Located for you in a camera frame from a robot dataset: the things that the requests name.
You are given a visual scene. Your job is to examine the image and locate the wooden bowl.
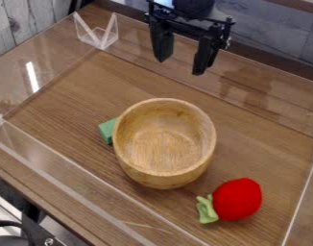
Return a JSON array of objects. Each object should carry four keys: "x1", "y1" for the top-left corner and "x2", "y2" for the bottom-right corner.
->
[{"x1": 112, "y1": 98, "x2": 217, "y2": 189}]

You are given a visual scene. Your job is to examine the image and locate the clear acrylic tray wall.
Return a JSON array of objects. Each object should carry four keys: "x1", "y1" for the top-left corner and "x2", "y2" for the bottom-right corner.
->
[{"x1": 0, "y1": 113, "x2": 207, "y2": 246}]

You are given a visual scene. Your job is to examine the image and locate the black clamp mount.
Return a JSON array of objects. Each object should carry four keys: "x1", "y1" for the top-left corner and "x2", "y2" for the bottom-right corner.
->
[{"x1": 0, "y1": 213, "x2": 67, "y2": 246}]

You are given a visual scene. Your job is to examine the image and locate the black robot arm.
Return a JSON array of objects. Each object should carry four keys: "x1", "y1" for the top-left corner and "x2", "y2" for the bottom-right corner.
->
[{"x1": 144, "y1": 0, "x2": 235, "y2": 76}]

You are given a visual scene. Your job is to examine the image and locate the green foam block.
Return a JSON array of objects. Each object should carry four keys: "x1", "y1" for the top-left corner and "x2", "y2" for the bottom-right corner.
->
[{"x1": 99, "y1": 118, "x2": 116, "y2": 144}]

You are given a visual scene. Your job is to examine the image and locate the red plush strawberry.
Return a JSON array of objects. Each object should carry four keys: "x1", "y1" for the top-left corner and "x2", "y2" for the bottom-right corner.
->
[{"x1": 197, "y1": 178, "x2": 263, "y2": 224}]

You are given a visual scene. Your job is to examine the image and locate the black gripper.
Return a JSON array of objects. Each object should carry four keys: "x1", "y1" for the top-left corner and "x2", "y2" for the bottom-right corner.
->
[{"x1": 146, "y1": 0, "x2": 235, "y2": 76}]

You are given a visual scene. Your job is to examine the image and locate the clear acrylic corner bracket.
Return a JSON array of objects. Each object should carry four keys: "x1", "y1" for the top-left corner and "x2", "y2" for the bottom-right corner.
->
[{"x1": 74, "y1": 12, "x2": 119, "y2": 50}]

